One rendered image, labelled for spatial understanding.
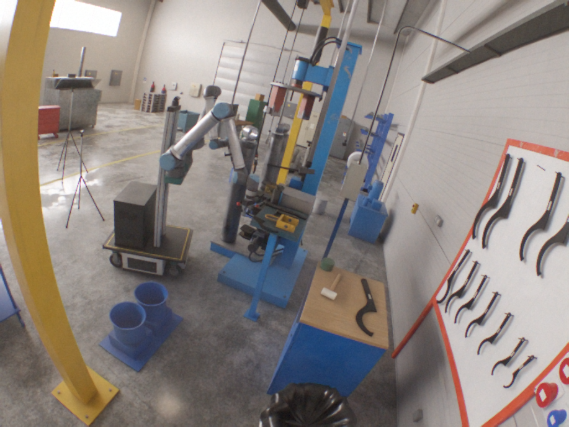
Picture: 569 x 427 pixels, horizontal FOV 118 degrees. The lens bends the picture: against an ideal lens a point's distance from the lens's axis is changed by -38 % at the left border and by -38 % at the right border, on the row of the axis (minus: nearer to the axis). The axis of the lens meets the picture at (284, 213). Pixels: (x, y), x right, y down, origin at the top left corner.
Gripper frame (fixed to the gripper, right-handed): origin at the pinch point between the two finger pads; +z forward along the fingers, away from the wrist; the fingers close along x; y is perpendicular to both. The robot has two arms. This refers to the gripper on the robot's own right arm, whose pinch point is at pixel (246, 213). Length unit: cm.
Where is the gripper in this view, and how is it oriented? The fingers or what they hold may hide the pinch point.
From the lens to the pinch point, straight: 235.7
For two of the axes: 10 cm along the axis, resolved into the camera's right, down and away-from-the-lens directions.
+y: -8.4, -4.0, 3.6
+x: -4.7, 2.4, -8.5
